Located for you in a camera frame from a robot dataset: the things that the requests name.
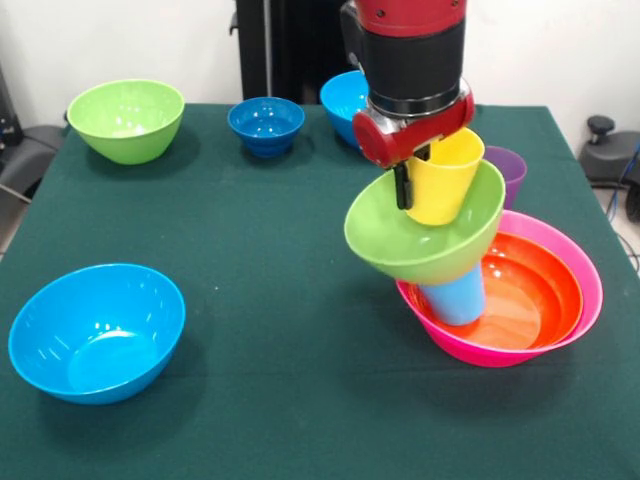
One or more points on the small dark blue bowl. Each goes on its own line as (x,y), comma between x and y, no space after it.
(266,125)

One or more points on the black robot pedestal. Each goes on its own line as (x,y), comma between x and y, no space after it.
(290,50)

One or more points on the orange plastic bowl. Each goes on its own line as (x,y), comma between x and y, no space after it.
(540,300)

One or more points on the black equipment with knob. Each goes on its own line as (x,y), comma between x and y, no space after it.
(610,155)

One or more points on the yellow plastic cup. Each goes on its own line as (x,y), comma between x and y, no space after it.
(440,195)

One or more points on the light blue plastic cup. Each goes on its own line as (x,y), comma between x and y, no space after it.
(457,300)

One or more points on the large pink plastic bowl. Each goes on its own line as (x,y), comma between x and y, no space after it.
(480,356)

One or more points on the green plastic bowl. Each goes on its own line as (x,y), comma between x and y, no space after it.
(125,112)
(390,245)

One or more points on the purple plastic cup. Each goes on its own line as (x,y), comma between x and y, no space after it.
(512,170)

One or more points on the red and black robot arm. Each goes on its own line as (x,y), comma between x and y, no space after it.
(410,50)

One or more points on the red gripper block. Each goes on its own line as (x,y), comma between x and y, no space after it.
(400,137)

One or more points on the black device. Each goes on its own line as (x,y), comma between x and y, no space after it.
(6,120)

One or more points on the dark green tablecloth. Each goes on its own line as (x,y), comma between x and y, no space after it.
(250,325)

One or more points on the light blue plastic bowl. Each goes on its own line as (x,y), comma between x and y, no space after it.
(342,107)
(95,340)

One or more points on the grey chair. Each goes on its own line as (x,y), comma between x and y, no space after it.
(25,160)

